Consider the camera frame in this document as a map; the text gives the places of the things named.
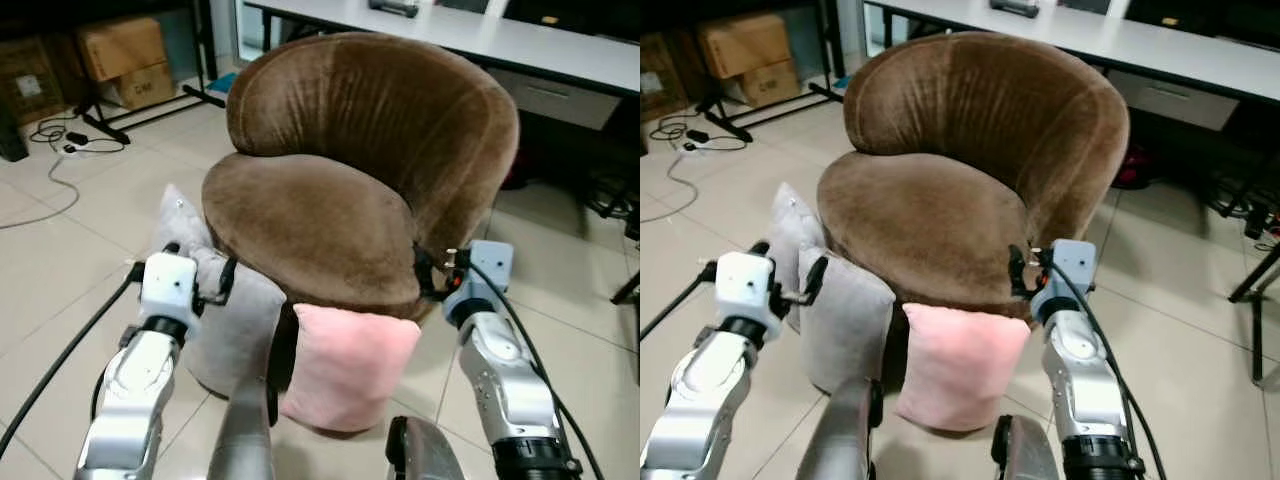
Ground grey square pillow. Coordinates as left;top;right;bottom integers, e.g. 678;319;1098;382
765;181;899;397
150;183;287;400

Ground pink square pillow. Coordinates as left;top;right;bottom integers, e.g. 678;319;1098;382
894;303;1032;434
279;303;423;434

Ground brown velvet round sofa chair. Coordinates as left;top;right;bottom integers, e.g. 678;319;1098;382
200;32;522;322
816;31;1132;323

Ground grey robot left leg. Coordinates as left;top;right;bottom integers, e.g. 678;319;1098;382
794;377;883;480
204;374;282;480

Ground grey robot leg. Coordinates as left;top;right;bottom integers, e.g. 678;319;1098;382
990;415;1062;480
204;374;282;480
385;415;467;480
794;377;883;480

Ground red object under desk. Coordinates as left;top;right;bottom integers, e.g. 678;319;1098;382
1113;144;1158;192

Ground black office chair base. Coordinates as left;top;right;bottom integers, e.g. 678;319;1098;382
1204;168;1280;243
583;172;641;243

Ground small printed cardboard box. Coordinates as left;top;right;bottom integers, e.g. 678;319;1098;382
99;61;177;112
721;59;802;109

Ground grey robot right leg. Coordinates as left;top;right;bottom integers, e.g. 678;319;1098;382
385;415;467;480
990;415;1062;480

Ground black bin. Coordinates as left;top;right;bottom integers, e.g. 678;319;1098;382
0;98;30;164

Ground dark brown labelled cardboard box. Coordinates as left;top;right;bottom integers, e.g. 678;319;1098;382
0;37;67;127
640;32;692;123

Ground large plain cardboard box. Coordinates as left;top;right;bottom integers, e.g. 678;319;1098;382
77;14;167;83
696;11;794;80

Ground grey desk drawer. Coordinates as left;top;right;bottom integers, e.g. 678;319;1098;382
1105;69;1242;133
485;67;622;132

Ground long white desk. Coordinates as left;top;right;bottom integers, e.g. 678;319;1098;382
244;0;641;97
864;0;1280;107

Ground black monitor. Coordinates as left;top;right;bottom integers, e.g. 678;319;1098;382
500;0;641;53
1124;0;1280;43

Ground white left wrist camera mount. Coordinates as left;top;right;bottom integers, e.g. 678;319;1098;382
137;252;200;322
714;251;777;322

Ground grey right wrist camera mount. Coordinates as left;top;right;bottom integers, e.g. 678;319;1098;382
442;239;515;322
1029;239;1098;321

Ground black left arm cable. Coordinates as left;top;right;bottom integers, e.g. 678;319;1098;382
0;268;142;461
640;264;720;343

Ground grey floor cable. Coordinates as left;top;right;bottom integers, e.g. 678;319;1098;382
0;112;127;232
648;112;749;224

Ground black metal rack frame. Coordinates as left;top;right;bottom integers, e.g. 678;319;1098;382
74;0;228;147
698;0;847;143

